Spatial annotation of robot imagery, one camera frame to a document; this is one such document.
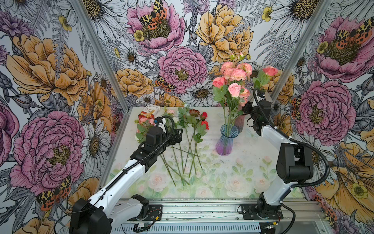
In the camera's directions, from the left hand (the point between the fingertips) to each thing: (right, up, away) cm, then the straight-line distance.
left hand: (175, 135), depth 79 cm
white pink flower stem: (-6, +14, +33) cm, 36 cm away
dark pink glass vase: (+41, +7, +20) cm, 46 cm away
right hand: (+43, +19, +13) cm, 49 cm away
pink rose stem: (+51, +31, +9) cm, 60 cm away
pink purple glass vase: (+30, -8, +18) cm, 36 cm away
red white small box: (-23, +16, +36) cm, 46 cm away
